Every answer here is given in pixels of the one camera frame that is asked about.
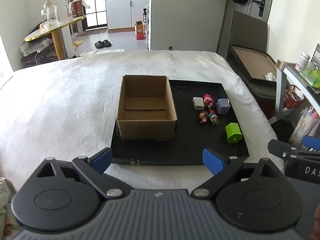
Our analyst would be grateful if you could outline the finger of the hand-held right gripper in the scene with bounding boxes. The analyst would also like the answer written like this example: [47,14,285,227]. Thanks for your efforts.
[268,139,320,161]
[301,135,320,152]

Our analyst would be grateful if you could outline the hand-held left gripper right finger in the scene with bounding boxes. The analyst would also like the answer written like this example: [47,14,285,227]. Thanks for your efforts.
[191,148,287,200]

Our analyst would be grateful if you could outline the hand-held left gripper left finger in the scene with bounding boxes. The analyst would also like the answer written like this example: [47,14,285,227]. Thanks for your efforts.
[31,147,136,200]

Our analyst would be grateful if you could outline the black tray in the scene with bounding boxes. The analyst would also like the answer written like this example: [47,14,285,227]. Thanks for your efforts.
[111,79,250,166]

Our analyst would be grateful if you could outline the green toy house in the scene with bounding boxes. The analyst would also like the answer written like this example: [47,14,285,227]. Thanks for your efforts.
[225,122,243,144]

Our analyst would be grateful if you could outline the brown cardboard box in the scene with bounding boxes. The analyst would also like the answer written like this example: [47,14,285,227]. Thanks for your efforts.
[116,74,178,141]

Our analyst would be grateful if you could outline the purple cube toy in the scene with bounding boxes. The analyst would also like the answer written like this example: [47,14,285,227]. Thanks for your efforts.
[216,98,231,115]

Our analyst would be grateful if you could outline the white charger plug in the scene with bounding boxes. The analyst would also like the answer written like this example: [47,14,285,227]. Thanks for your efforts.
[193,97,205,110]

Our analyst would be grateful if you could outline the pink haired doll figure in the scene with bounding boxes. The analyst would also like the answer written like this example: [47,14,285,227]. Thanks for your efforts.
[203,94,216,115]

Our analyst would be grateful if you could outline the printed white paper bag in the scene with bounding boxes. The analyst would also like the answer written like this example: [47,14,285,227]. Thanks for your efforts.
[289,107,320,145]

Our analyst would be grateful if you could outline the black bin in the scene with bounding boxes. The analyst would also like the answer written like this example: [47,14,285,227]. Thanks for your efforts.
[271,119,294,143]

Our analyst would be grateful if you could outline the red basket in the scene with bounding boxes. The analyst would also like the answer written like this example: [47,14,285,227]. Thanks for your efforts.
[285,85,307,109]

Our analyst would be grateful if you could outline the grey side table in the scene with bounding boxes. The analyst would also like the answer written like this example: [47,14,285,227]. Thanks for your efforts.
[275,60,320,120]

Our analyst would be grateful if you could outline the dark storage bench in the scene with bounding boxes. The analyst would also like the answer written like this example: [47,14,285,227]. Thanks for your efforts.
[246,80,278,119]

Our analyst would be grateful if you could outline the green packet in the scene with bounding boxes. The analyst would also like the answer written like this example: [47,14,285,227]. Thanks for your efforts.
[300,69,320,88]

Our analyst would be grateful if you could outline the white plastic bottle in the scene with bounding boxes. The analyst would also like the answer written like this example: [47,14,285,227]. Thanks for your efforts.
[295,52,309,72]

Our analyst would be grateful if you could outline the grey drawer organiser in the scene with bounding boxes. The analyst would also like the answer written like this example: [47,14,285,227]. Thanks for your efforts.
[310,44,320,69]

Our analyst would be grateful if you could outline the light floral cloth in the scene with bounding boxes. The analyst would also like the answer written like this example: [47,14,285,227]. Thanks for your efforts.
[0,177,16,240]

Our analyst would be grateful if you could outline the dark round stool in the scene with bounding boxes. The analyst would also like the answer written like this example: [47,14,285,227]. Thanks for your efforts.
[21,47,58,67]

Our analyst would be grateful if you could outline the dark brown leaning board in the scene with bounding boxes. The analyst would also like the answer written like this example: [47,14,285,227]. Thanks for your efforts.
[217,10,268,55]

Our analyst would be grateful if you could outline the round gold table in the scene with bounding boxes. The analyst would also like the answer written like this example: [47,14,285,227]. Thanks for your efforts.
[24,16,87,60]

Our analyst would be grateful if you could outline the brown door mat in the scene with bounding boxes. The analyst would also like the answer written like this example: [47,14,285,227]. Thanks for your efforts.
[85,30,108,37]

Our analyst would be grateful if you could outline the white power strip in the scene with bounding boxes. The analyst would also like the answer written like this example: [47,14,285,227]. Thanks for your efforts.
[19,40,54,55]

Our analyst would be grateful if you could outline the orange cardboard box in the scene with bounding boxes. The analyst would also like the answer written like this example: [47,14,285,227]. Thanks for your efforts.
[135,21,147,40]

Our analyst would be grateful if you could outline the white kitchen cabinet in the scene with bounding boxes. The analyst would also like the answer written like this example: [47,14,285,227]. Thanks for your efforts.
[105,0,150,29]

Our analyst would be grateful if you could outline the clear glass jar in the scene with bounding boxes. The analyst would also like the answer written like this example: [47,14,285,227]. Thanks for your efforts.
[41,1,60,30]

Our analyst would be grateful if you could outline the red tin box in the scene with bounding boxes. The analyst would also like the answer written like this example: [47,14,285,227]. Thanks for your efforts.
[70,1,84,18]

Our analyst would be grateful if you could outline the black framed glass door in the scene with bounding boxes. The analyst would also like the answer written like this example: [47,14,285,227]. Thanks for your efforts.
[82,0,108,29]

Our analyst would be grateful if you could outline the black frame with cardboard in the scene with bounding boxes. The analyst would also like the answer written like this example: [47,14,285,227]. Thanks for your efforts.
[229,44,278,83]

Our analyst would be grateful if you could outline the black door handle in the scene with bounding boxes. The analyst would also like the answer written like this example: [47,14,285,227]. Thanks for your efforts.
[252,0,267,18]

